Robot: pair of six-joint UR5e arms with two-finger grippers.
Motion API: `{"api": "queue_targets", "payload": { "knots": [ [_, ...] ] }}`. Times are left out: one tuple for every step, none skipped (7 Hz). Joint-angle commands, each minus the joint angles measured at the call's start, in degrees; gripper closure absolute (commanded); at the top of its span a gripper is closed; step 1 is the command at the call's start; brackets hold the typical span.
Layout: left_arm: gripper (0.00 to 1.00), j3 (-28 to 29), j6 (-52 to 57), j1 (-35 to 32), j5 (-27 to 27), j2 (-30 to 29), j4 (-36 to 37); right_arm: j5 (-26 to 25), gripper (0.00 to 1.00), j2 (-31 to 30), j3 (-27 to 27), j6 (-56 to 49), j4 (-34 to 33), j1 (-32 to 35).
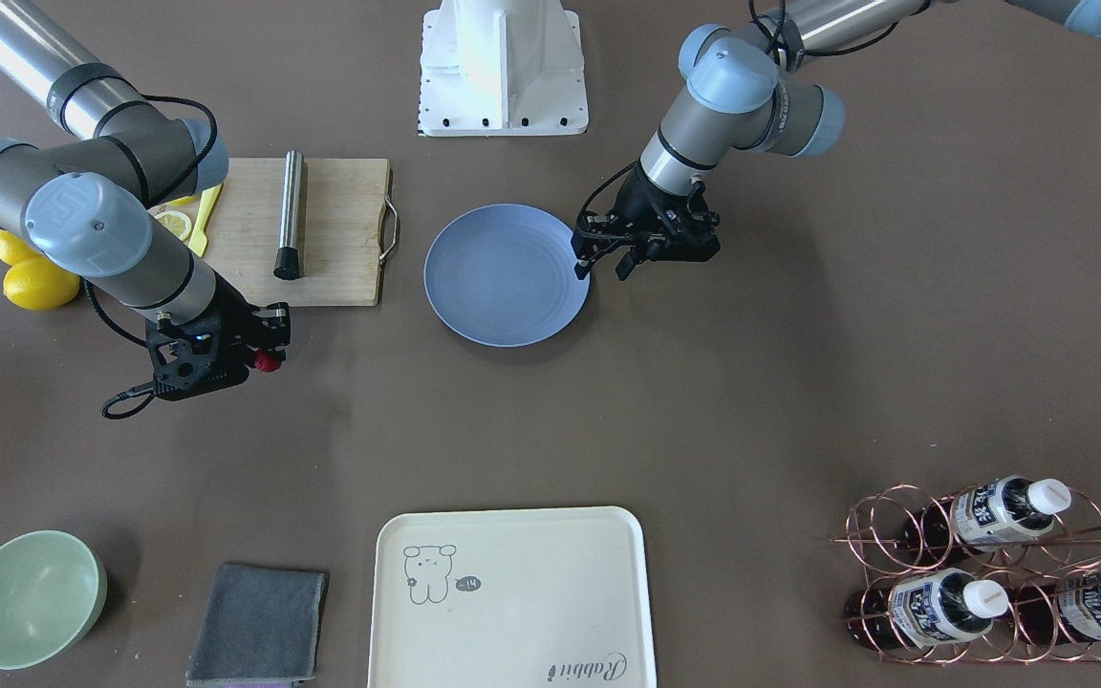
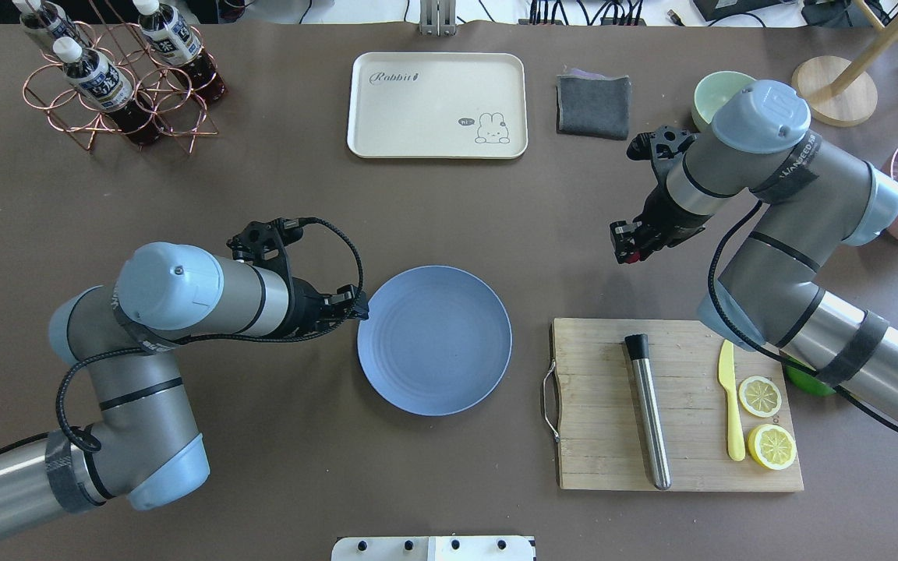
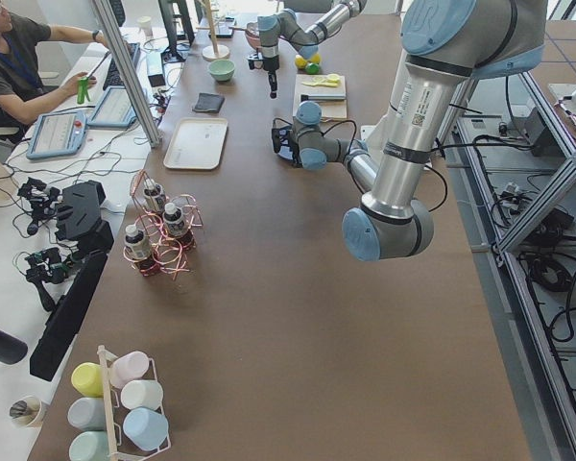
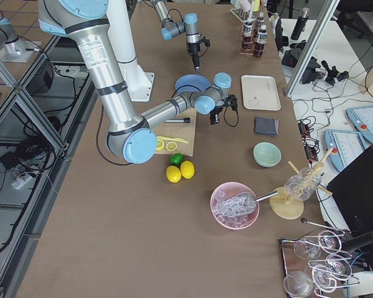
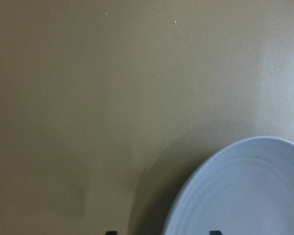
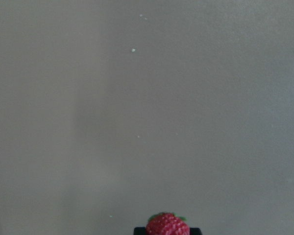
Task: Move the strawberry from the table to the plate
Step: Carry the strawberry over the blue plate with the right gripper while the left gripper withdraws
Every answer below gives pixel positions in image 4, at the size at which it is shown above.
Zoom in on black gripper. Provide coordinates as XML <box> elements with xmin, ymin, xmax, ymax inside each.
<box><xmin>210</xmin><ymin>94</ymin><xmax>238</xmax><ymax>125</ymax></box>
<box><xmin>187</xmin><ymin>37</ymin><xmax>211</xmax><ymax>73</ymax></box>

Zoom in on blue round plate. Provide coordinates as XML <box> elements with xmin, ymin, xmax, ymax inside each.
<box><xmin>175</xmin><ymin>74</ymin><xmax>211</xmax><ymax>94</ymax></box>

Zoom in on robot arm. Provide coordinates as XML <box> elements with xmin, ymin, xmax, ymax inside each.
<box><xmin>38</xmin><ymin>1</ymin><xmax>231</xmax><ymax>164</ymax></box>
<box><xmin>150</xmin><ymin>1</ymin><xmax>211</xmax><ymax>73</ymax></box>

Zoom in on steel muddler black tip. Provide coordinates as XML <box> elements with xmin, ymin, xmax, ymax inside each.
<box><xmin>165</xmin><ymin>117</ymin><xmax>191</xmax><ymax>124</ymax></box>

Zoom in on wooden cutting board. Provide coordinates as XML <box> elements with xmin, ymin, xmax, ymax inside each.
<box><xmin>152</xmin><ymin>109</ymin><xmax>196</xmax><ymax>156</ymax></box>

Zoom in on cream rabbit tray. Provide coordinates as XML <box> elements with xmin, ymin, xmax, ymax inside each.
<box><xmin>241</xmin><ymin>74</ymin><xmax>281</xmax><ymax>111</ymax></box>

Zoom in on lemon half lower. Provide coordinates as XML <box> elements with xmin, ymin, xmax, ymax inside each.
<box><xmin>165</xmin><ymin>141</ymin><xmax>178</xmax><ymax>152</ymax></box>

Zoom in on lemon half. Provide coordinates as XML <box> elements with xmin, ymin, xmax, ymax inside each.
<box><xmin>156</xmin><ymin>139</ymin><xmax>165</xmax><ymax>151</ymax></box>
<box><xmin>165</xmin><ymin>141</ymin><xmax>178</xmax><ymax>152</ymax></box>

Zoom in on grey folded cloth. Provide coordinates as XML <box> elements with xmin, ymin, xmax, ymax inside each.
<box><xmin>254</xmin><ymin>116</ymin><xmax>279</xmax><ymax>137</ymax></box>

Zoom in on dark drink bottle rear-right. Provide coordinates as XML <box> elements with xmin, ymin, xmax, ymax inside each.
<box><xmin>239</xmin><ymin>17</ymin><xmax>256</xmax><ymax>55</ymax></box>

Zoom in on green lime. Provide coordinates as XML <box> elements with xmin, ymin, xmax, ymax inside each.
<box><xmin>170</xmin><ymin>153</ymin><xmax>184</xmax><ymax>166</ymax></box>

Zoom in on whole lemon upper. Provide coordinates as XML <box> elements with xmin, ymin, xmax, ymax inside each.
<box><xmin>180</xmin><ymin>160</ymin><xmax>195</xmax><ymax>179</ymax></box>

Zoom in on whole lemon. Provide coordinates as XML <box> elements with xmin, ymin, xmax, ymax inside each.
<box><xmin>165</xmin><ymin>165</ymin><xmax>182</xmax><ymax>183</ymax></box>
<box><xmin>180</xmin><ymin>160</ymin><xmax>195</xmax><ymax>179</ymax></box>

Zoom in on yellow plastic knife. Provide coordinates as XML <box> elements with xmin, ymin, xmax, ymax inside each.
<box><xmin>157</xmin><ymin>135</ymin><xmax>189</xmax><ymax>144</ymax></box>

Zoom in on lemon half upper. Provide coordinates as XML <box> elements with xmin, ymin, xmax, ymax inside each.
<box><xmin>156</xmin><ymin>139</ymin><xmax>165</xmax><ymax>151</ymax></box>

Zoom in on pale green bowl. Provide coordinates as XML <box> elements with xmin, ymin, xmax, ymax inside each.
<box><xmin>253</xmin><ymin>142</ymin><xmax>282</xmax><ymax>168</ymax></box>

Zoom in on dark drink bottle front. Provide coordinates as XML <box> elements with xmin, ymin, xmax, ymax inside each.
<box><xmin>254</xmin><ymin>25</ymin><xmax>267</xmax><ymax>57</ymax></box>

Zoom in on whole lemon lower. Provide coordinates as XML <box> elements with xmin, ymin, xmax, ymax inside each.
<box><xmin>165</xmin><ymin>165</ymin><xmax>182</xmax><ymax>183</ymax></box>

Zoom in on dark drink bottle rear-left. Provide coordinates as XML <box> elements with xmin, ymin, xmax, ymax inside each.
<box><xmin>256</xmin><ymin>11</ymin><xmax>265</xmax><ymax>31</ymax></box>

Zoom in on pink bowl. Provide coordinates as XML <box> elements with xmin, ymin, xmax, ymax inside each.
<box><xmin>210</xmin><ymin>182</ymin><xmax>260</xmax><ymax>230</ymax></box>

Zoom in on metal ice scoop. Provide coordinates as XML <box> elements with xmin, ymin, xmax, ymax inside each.
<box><xmin>231</xmin><ymin>191</ymin><xmax>279</xmax><ymax>216</ymax></box>

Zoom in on clear ice cubes pile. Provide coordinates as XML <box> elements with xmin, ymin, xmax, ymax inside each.
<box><xmin>210</xmin><ymin>189</ymin><xmax>259</xmax><ymax>230</ymax></box>

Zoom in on glass mug on stand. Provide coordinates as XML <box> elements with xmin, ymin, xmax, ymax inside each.
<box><xmin>284</xmin><ymin>168</ymin><xmax>321</xmax><ymax>201</ymax></box>

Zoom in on black thermos bottle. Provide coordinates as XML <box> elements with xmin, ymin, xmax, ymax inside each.
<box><xmin>290</xmin><ymin>7</ymin><xmax>310</xmax><ymax>40</ymax></box>

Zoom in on wooden cup stand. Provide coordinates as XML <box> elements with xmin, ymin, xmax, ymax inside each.
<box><xmin>269</xmin><ymin>148</ymin><xmax>336</xmax><ymax>220</ymax></box>

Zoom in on blue teach pendant near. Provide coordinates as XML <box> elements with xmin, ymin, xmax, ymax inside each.
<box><xmin>323</xmin><ymin>129</ymin><xmax>368</xmax><ymax>172</ymax></box>

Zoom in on blue teach pendant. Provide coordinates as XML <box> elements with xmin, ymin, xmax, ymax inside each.
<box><xmin>323</xmin><ymin>129</ymin><xmax>368</xmax><ymax>172</ymax></box>
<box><xmin>346</xmin><ymin>105</ymin><xmax>373</xmax><ymax>144</ymax></box>

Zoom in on blue teach pendant far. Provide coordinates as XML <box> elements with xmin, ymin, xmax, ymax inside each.
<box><xmin>346</xmin><ymin>105</ymin><xmax>373</xmax><ymax>144</ymax></box>

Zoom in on black monitor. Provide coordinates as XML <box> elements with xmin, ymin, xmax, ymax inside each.
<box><xmin>327</xmin><ymin>145</ymin><xmax>373</xmax><ymax>233</ymax></box>

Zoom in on wine glass rack tray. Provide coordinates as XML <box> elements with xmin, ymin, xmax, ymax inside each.
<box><xmin>279</xmin><ymin>229</ymin><xmax>360</xmax><ymax>297</ymax></box>

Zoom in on copper wire bottle rack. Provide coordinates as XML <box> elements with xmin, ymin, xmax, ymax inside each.
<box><xmin>239</xmin><ymin>20</ymin><xmax>267</xmax><ymax>58</ymax></box>

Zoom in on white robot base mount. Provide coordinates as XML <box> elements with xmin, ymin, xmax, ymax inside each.
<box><xmin>106</xmin><ymin>0</ymin><xmax>154</xmax><ymax>102</ymax></box>

